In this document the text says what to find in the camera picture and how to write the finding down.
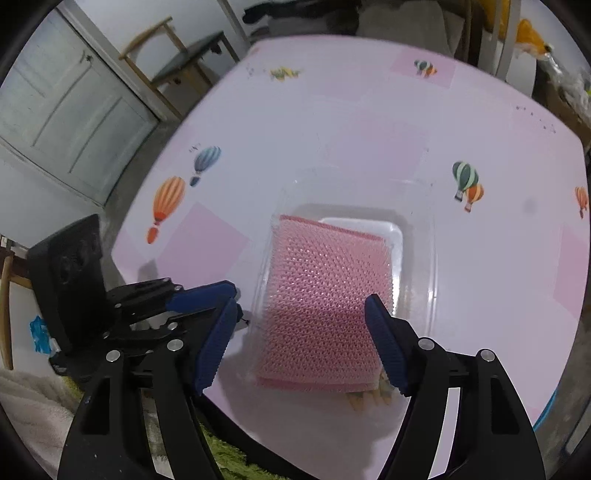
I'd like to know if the pink foam sponge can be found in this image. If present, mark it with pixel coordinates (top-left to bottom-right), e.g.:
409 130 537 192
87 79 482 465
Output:
252 215 393 393

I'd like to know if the blue crumpled wrapper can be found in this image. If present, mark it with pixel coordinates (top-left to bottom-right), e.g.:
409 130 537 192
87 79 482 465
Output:
29 316 58 356

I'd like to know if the wooden chair black seat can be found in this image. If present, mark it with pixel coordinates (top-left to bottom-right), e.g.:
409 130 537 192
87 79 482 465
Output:
118 16 240 120

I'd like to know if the yellow plastic bag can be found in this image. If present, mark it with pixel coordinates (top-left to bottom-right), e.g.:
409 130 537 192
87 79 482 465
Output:
516 18 552 57

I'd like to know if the clear plastic tray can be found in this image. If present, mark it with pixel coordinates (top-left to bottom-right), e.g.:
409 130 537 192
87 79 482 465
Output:
270 166 438 337

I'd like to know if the white panel door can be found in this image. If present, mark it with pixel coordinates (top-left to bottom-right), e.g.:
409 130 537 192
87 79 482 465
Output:
1 11 157 205

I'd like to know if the long white side table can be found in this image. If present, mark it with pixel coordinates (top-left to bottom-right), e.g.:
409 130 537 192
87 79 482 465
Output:
478 0 522 81

